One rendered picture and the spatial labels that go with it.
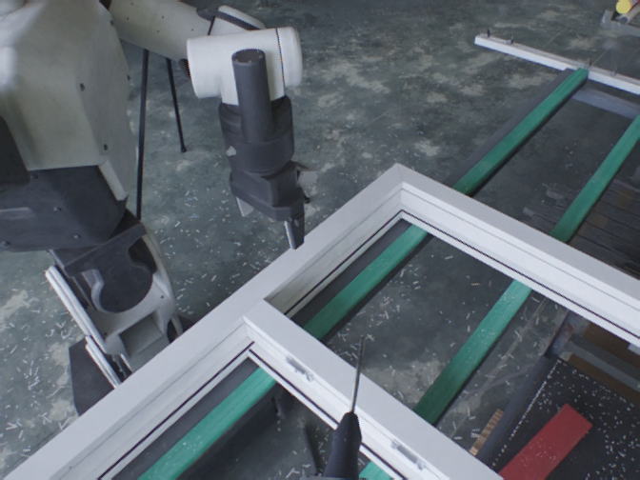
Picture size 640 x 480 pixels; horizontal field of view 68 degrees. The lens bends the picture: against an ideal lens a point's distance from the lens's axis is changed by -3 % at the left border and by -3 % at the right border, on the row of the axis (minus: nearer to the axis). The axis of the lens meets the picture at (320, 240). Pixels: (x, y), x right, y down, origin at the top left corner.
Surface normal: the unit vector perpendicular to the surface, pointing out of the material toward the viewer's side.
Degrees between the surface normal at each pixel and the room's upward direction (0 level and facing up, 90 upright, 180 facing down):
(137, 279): 91
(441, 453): 0
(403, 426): 0
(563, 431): 0
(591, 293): 90
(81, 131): 87
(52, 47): 46
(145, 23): 70
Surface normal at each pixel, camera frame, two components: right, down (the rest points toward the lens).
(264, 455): -0.03, -0.69
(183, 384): 0.75, 0.47
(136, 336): 0.30, -0.37
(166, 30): 0.29, 0.39
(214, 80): 0.18, 0.76
